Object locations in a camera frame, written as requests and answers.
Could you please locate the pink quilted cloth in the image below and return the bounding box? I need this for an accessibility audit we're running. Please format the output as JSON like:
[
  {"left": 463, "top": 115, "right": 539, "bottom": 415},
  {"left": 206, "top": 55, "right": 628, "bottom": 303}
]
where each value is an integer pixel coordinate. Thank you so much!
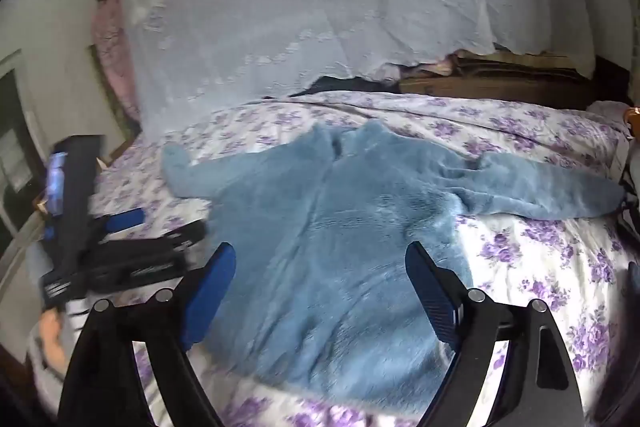
[{"left": 90, "top": 0, "right": 143, "bottom": 122}]

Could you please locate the stack of brown folded blankets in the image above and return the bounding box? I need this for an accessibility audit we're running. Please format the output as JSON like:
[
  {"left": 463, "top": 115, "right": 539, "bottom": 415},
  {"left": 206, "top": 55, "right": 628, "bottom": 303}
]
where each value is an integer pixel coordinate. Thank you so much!
[{"left": 400, "top": 49, "right": 601, "bottom": 110}]

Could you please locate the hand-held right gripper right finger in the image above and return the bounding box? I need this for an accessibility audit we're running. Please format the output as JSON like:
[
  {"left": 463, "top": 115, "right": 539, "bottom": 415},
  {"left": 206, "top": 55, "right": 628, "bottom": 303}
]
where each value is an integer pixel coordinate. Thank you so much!
[{"left": 404, "top": 241, "right": 586, "bottom": 427}]

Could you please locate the purple floral bed sheet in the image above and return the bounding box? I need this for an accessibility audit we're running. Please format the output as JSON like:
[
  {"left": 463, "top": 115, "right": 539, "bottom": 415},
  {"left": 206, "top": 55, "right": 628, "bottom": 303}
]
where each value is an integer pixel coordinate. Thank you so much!
[{"left": 30, "top": 89, "right": 640, "bottom": 427}]

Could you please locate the door with glass pane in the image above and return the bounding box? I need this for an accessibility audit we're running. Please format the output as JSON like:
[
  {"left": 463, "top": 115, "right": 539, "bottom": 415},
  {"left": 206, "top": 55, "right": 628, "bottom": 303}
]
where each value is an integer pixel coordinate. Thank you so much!
[{"left": 0, "top": 49, "right": 51, "bottom": 253}]

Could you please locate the person's left hand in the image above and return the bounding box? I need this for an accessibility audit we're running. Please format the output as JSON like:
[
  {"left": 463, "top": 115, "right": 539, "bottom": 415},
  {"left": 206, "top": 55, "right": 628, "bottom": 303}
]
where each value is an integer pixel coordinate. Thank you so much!
[{"left": 37, "top": 307, "right": 69, "bottom": 370}]

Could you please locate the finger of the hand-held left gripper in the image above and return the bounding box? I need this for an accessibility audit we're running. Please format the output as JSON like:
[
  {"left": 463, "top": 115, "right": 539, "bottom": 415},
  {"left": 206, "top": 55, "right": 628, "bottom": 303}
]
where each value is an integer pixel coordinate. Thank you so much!
[
  {"left": 94, "top": 208, "right": 146, "bottom": 240},
  {"left": 87, "top": 222, "right": 208, "bottom": 294}
]

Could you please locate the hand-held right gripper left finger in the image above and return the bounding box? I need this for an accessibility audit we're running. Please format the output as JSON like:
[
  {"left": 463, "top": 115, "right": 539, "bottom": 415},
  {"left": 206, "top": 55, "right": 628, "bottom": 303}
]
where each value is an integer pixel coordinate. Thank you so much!
[{"left": 57, "top": 243, "right": 237, "bottom": 427}]

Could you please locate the wooden frame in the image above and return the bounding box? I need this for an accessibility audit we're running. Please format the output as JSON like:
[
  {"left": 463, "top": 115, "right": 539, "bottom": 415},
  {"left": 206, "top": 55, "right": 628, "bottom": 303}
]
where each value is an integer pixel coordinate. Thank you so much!
[{"left": 87, "top": 44, "right": 141, "bottom": 158}]

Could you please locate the dark cloth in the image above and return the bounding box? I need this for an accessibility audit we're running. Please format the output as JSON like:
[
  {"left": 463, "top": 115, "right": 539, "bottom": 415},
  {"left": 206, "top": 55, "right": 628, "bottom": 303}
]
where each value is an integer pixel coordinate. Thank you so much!
[{"left": 290, "top": 74, "right": 401, "bottom": 98}]

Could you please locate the white lace cover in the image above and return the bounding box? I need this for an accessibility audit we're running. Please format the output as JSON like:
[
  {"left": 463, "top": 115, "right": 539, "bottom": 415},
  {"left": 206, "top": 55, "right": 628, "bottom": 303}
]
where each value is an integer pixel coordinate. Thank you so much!
[{"left": 117, "top": 0, "right": 598, "bottom": 142}]

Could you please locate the blue fleece jacket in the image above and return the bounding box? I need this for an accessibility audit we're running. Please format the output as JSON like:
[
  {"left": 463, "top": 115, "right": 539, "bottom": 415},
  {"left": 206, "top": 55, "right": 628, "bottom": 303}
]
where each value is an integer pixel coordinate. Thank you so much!
[{"left": 161, "top": 119, "right": 628, "bottom": 414}]

